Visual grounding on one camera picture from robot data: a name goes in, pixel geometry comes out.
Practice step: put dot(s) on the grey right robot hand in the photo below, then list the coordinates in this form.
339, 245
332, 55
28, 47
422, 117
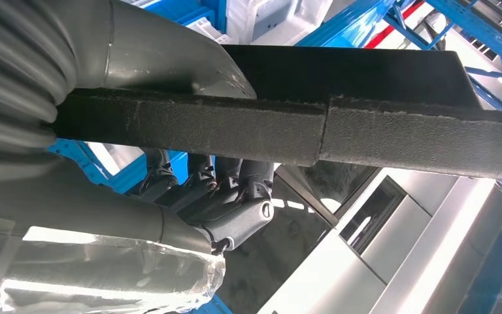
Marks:
82, 208

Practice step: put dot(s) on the blue plastic crate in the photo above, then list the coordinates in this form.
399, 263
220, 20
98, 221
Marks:
177, 11

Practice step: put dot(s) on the white plastic crate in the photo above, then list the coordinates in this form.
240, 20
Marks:
277, 17

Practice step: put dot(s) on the red barrier belt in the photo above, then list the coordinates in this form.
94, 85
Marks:
389, 26

